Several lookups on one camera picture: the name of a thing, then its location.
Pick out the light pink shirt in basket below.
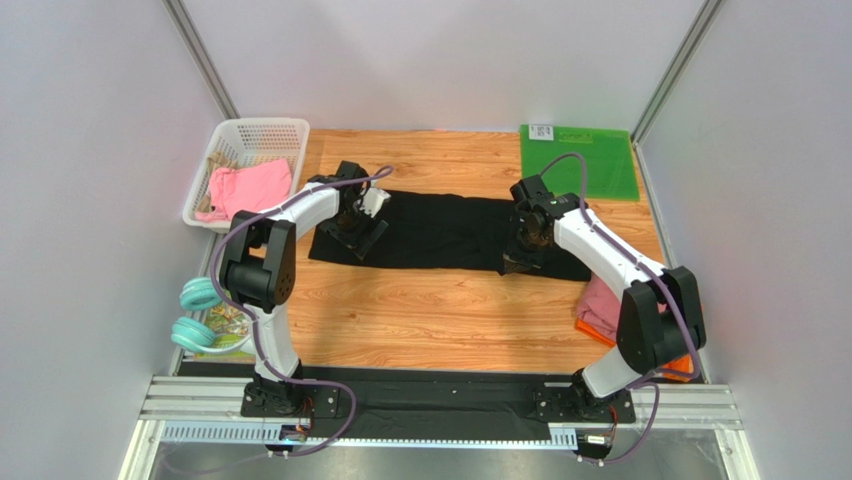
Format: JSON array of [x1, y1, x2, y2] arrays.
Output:
[[194, 159, 292, 223]]

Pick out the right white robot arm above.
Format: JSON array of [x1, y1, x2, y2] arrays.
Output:
[[503, 175, 706, 400]]

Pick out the folded orange t shirt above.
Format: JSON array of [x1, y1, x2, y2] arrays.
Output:
[[575, 317, 694, 381]]

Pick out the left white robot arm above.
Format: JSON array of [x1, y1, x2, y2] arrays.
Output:
[[212, 161, 394, 386]]

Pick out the folded pink t shirt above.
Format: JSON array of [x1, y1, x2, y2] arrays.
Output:
[[576, 275, 620, 329]]

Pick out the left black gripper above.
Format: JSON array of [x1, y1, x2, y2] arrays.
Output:
[[321, 200, 388, 260]]

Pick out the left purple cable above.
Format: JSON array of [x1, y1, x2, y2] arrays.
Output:
[[208, 164, 395, 441]]

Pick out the green cutting mat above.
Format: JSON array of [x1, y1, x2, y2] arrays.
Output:
[[519, 124, 640, 201]]

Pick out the green snack bowl package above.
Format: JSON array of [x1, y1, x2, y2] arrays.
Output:
[[192, 303, 254, 363]]

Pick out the beige cloth in basket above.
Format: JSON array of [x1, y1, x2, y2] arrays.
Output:
[[195, 151, 239, 222]]

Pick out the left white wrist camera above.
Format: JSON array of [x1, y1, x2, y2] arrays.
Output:
[[359, 186, 391, 218]]

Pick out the teal headphones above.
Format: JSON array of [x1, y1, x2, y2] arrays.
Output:
[[170, 277, 252, 354]]

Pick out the white plastic basket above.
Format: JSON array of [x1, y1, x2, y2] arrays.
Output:
[[182, 117, 311, 233]]

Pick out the black floral t shirt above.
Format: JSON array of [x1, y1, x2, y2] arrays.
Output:
[[307, 188, 594, 284]]

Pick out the white label sticker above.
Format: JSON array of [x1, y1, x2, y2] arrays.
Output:
[[527, 124, 555, 141]]

